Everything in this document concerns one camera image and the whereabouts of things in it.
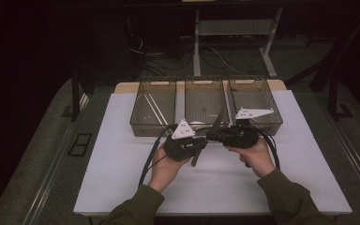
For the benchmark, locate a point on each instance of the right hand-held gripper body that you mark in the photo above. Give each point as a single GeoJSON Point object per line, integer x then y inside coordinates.
{"type": "Point", "coordinates": [240, 136]}

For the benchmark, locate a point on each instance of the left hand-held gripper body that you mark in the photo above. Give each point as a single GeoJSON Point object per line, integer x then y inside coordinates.
{"type": "Point", "coordinates": [181, 150]}

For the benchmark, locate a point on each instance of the transparent grey plastic bin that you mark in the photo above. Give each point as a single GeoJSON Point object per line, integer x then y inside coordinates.
{"type": "Point", "coordinates": [200, 100]}
{"type": "Point", "coordinates": [262, 93]}
{"type": "Point", "coordinates": [140, 112]}

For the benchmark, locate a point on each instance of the person's left hand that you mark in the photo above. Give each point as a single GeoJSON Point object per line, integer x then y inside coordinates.
{"type": "Point", "coordinates": [165, 172]}

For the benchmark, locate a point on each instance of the person's right hand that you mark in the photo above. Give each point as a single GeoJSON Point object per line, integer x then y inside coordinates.
{"type": "Point", "coordinates": [258, 159]}

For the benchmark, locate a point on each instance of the black metal stand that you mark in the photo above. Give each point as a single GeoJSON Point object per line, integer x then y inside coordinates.
{"type": "Point", "coordinates": [332, 97]}

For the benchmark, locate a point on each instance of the black slanted bar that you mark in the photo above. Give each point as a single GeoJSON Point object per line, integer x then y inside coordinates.
{"type": "Point", "coordinates": [325, 72]}

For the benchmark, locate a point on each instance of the white desk frame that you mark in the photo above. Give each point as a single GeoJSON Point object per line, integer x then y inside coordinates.
{"type": "Point", "coordinates": [197, 47]}

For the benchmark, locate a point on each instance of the black rectangular floor frame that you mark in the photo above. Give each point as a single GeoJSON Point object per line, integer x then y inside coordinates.
{"type": "Point", "coordinates": [79, 144]}

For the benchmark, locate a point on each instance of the metal floor rail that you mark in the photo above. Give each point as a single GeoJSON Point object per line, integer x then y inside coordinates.
{"type": "Point", "coordinates": [43, 193]}
{"type": "Point", "coordinates": [356, 162]}

